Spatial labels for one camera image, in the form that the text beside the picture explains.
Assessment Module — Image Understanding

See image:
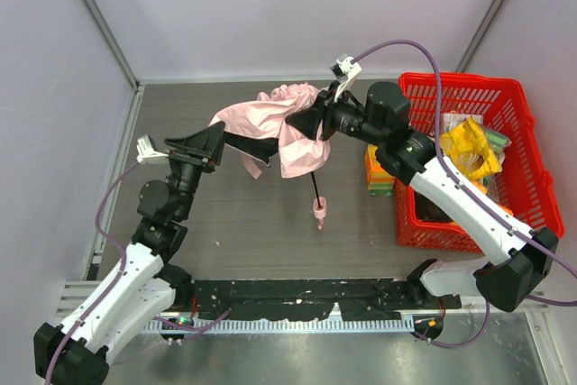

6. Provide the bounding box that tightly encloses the pink folding umbrella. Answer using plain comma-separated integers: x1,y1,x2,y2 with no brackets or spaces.
207,81,333,232

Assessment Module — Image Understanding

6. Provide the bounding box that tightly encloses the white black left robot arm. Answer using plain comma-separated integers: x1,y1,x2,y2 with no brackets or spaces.
33,122,225,384

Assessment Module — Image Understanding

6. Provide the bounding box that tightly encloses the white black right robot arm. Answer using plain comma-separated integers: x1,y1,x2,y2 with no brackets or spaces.
286,81,559,312

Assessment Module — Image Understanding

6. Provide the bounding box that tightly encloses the orange green carton box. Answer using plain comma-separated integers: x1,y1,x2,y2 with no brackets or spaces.
364,145,395,197

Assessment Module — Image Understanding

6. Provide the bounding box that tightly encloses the white wrapped packet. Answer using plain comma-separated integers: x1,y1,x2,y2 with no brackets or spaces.
441,113,483,134

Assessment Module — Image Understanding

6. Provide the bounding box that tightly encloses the yellow chips bag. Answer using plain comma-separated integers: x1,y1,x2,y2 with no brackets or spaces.
440,118,502,181

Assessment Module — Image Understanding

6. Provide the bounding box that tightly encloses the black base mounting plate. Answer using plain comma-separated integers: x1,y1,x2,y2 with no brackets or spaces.
194,278,462,322

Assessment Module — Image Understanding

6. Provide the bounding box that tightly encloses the green snack packet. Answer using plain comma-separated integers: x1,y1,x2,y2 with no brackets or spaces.
483,129,512,153

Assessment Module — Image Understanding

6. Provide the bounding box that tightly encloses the red plastic basket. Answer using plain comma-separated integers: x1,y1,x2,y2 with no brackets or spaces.
395,73,564,253

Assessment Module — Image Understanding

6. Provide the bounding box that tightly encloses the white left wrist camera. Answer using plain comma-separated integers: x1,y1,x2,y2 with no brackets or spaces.
136,134,169,165

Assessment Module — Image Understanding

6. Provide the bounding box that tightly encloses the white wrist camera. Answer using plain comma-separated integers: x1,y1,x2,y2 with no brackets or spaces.
331,55,362,101
136,134,169,165

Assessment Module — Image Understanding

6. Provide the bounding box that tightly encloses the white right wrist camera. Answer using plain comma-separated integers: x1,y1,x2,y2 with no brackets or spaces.
331,55,362,101

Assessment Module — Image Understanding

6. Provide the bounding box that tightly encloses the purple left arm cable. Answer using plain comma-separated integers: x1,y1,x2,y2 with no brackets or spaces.
44,161,145,385

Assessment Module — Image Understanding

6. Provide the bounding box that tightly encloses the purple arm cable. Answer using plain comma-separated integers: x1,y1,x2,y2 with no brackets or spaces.
351,39,577,350
44,161,145,385

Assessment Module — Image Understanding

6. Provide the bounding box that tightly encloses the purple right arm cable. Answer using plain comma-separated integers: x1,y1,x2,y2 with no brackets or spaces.
351,39,577,350

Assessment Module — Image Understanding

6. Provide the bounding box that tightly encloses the white slotted cable duct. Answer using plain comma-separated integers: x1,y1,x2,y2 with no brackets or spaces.
143,317,415,335

